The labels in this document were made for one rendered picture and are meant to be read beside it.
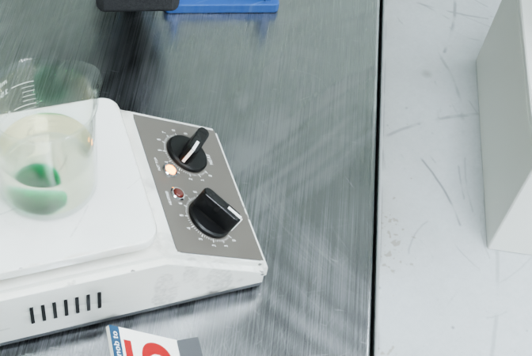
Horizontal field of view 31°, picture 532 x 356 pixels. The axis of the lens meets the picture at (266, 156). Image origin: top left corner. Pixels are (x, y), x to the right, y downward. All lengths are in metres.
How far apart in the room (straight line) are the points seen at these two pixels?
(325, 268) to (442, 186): 0.13
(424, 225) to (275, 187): 0.12
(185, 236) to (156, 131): 0.09
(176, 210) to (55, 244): 0.09
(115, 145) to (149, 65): 0.18
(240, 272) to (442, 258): 0.16
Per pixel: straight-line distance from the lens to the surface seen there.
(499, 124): 0.75
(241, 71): 0.80
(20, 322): 0.62
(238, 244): 0.65
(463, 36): 0.88
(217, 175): 0.68
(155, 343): 0.63
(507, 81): 0.75
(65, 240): 0.59
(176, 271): 0.61
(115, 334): 0.61
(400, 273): 0.70
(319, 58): 0.82
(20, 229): 0.59
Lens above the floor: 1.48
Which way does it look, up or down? 52 degrees down
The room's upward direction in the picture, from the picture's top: 11 degrees clockwise
